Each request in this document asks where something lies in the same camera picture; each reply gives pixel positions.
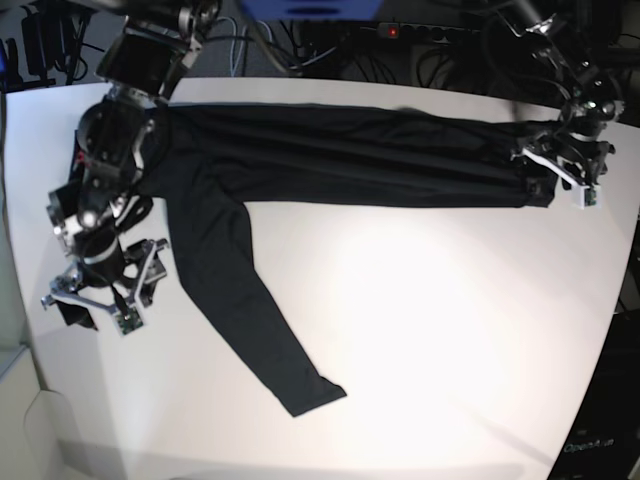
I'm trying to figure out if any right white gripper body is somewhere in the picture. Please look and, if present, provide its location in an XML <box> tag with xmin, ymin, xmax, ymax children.
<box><xmin>41</xmin><ymin>239</ymin><xmax>169</xmax><ymax>336</ymax></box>

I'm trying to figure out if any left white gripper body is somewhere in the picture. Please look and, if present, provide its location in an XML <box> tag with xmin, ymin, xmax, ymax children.
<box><xmin>511</xmin><ymin>130</ymin><xmax>615</xmax><ymax>209</ymax></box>

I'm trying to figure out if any black long-sleeve T-shirt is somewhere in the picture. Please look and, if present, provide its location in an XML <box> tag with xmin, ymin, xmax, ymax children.
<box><xmin>136</xmin><ymin>105</ymin><xmax>554</xmax><ymax>416</ymax></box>

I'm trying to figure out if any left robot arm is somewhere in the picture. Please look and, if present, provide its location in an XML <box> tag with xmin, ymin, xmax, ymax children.
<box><xmin>481</xmin><ymin>1</ymin><xmax>625</xmax><ymax>209</ymax></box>

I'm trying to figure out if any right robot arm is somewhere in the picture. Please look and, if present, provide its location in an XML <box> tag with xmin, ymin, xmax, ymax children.
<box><xmin>42</xmin><ymin>1</ymin><xmax>219</xmax><ymax>334</ymax></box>

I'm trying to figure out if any black OpenArm equipment case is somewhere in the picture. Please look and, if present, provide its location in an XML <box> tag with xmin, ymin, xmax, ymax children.
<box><xmin>549</xmin><ymin>310</ymin><xmax>639</xmax><ymax>479</ymax></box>

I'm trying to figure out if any black power adapter brick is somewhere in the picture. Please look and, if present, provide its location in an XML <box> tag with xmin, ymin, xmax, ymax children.
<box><xmin>21</xmin><ymin>7</ymin><xmax>65</xmax><ymax>79</ymax></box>

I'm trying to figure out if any blue plastic box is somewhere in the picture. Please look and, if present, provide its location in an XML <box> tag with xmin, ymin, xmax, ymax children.
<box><xmin>240</xmin><ymin>0</ymin><xmax>383</xmax><ymax>21</ymax></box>

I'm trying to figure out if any black power strip red switch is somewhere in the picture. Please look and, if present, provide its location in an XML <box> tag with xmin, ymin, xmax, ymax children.
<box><xmin>374</xmin><ymin>22</ymin><xmax>480</xmax><ymax>45</ymax></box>

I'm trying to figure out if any light blue cable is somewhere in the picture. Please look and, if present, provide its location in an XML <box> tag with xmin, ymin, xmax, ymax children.
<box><xmin>214</xmin><ymin>16</ymin><xmax>301</xmax><ymax>79</ymax></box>

